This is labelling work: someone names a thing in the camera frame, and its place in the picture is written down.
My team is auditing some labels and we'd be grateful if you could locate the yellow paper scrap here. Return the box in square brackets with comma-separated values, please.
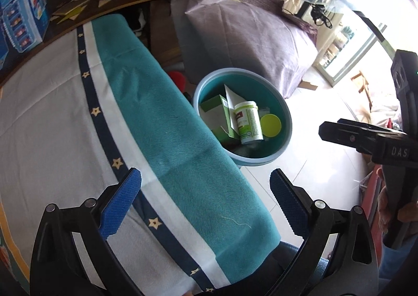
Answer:
[52, 5, 87, 24]

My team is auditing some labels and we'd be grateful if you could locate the white bottle with green label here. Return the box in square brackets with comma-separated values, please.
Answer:
[233, 100, 264, 145]

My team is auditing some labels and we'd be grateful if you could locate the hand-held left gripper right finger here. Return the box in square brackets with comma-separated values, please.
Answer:
[269, 168, 379, 296]

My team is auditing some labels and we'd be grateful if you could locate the purple woven bag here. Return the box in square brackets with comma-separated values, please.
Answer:
[171, 0, 319, 99]

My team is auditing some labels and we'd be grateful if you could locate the person's blue jeans leg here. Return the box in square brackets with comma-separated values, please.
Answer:
[261, 240, 330, 296]

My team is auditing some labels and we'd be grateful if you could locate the person's right hand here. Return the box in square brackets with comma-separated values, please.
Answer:
[376, 167, 390, 235]

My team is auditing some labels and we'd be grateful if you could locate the brown wooden desk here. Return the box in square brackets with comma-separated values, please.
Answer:
[0, 0, 170, 88]

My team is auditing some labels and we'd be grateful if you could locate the black cable bundle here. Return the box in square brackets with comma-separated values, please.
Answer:
[309, 3, 334, 27]

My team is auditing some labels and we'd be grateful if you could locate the teal plastic bucket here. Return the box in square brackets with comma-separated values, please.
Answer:
[193, 68, 292, 167]

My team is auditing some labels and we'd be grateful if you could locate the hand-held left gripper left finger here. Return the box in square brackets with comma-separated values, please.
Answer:
[30, 167, 144, 296]

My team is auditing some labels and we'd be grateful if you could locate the lime green lid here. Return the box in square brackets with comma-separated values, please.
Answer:
[259, 114, 282, 137]

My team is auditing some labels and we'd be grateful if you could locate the green and white snack box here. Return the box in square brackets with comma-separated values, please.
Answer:
[200, 94, 240, 138]

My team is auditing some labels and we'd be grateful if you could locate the wooden stool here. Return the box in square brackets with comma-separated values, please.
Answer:
[351, 71, 373, 110]

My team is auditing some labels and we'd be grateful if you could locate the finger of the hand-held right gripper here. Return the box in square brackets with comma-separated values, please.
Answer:
[318, 121, 386, 163]
[338, 118, 407, 137]

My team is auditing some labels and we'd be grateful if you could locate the printed blanket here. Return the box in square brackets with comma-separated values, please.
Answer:
[0, 14, 281, 296]

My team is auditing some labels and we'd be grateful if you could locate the blue toy box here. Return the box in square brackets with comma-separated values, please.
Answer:
[0, 0, 51, 68]

